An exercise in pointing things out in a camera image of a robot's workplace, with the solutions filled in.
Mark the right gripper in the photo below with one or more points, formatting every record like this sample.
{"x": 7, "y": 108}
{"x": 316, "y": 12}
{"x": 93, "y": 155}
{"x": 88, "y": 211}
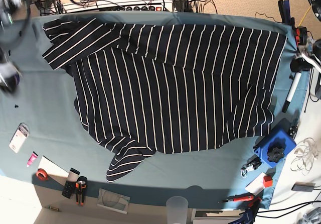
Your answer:
{"x": 10, "y": 77}

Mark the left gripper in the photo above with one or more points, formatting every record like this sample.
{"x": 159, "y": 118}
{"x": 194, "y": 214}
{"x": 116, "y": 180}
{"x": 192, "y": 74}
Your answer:
{"x": 305, "y": 62}

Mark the navy white striped t-shirt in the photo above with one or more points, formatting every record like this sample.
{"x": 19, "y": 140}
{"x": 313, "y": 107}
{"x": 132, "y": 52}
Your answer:
{"x": 143, "y": 89}

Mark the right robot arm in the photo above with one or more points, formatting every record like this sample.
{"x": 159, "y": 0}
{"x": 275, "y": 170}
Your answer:
{"x": 8, "y": 9}

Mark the white black marker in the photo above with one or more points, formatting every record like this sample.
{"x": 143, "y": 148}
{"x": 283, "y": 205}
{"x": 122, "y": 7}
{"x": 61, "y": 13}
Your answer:
{"x": 291, "y": 92}

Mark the orange black clamp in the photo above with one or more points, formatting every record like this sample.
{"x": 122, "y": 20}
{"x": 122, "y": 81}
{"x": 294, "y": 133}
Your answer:
{"x": 300, "y": 36}

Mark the plastic blister pack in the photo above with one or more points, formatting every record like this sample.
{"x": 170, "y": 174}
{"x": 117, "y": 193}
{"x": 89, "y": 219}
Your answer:
{"x": 21, "y": 134}

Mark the teal table cloth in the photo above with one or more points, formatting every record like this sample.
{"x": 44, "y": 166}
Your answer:
{"x": 45, "y": 103}

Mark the pink tube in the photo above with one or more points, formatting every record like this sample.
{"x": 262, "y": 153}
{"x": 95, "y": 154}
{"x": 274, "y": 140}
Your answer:
{"x": 32, "y": 158}

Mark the blue box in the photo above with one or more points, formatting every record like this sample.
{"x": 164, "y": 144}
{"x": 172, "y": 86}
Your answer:
{"x": 281, "y": 136}

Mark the black star knob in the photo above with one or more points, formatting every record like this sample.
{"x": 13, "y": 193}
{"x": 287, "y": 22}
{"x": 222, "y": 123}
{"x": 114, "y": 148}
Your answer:
{"x": 275, "y": 154}

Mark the white paper sheet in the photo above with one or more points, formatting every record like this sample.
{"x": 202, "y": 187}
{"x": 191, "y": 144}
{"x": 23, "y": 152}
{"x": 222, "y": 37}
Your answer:
{"x": 51, "y": 168}

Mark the orange tape roll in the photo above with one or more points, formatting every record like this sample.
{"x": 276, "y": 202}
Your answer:
{"x": 42, "y": 175}

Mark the metal carabiner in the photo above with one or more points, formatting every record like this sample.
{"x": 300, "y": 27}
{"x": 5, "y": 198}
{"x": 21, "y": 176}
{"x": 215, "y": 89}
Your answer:
{"x": 251, "y": 166}

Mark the black remote control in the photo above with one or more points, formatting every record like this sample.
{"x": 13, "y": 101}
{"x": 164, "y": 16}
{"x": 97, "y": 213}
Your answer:
{"x": 70, "y": 183}

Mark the orange black pliers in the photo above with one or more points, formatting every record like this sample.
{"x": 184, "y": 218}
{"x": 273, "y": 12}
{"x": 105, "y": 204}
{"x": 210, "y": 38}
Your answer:
{"x": 81, "y": 188}

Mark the red cube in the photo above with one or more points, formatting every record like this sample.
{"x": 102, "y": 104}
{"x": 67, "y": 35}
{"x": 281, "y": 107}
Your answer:
{"x": 267, "y": 181}

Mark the grey adapter box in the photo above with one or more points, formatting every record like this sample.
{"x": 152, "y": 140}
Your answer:
{"x": 303, "y": 187}

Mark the white card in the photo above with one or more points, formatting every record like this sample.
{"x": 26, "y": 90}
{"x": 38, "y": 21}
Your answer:
{"x": 256, "y": 186}

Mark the power strip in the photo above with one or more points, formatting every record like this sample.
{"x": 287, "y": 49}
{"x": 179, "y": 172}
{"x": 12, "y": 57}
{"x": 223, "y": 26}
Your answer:
{"x": 156, "y": 8}

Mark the red screwdriver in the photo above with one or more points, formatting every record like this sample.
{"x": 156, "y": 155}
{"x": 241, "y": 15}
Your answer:
{"x": 238, "y": 199}

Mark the blue clamp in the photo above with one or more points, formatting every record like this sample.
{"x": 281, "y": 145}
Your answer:
{"x": 249, "y": 215}

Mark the frosted plastic cup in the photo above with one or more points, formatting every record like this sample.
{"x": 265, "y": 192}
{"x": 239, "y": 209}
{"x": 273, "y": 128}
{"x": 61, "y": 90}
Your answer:
{"x": 177, "y": 210}

